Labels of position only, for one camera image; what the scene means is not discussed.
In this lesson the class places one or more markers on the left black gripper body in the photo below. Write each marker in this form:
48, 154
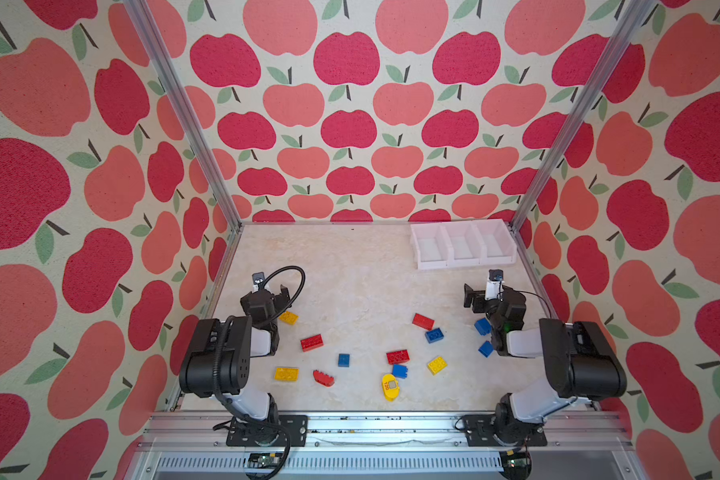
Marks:
274, 301

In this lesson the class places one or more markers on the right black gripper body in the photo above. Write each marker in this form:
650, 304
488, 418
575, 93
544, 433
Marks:
480, 297

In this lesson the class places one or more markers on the small yellow lego brick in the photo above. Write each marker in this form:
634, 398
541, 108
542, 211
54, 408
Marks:
289, 318

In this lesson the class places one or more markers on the blue sloped lego brick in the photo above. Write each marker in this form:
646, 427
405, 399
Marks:
486, 349

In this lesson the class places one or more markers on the white three-compartment plastic bin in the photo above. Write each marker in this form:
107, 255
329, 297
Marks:
461, 244

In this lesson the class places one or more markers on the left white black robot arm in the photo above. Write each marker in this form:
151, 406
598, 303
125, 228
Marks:
218, 359

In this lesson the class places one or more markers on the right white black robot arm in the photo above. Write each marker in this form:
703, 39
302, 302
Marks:
579, 362

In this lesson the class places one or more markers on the yellow flat lego brick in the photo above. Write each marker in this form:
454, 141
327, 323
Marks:
286, 374

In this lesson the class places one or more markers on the yellow square lego brick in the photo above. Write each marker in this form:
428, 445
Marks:
437, 365

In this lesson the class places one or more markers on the red curved lego brick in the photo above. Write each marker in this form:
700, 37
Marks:
323, 378

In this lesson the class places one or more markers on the small blue lego brick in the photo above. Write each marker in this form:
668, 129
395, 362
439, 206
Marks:
343, 360

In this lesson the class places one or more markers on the blue lego brick under red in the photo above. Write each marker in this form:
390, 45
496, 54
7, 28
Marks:
400, 371

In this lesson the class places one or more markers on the yellow oval lego piece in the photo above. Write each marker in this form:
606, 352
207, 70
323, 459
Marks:
390, 387

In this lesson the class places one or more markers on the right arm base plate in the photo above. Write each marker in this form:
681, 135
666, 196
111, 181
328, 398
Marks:
490, 431

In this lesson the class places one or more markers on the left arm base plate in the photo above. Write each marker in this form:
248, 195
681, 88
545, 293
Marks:
267, 431

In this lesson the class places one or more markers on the aluminium front rail frame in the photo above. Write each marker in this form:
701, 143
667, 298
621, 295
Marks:
384, 445

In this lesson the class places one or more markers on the left aluminium corner post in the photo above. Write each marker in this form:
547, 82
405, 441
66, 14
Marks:
150, 36

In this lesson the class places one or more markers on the aluminium corner post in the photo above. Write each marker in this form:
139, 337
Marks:
150, 36
635, 14

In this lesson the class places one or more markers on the right aluminium corner post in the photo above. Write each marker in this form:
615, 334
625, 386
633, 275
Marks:
635, 14

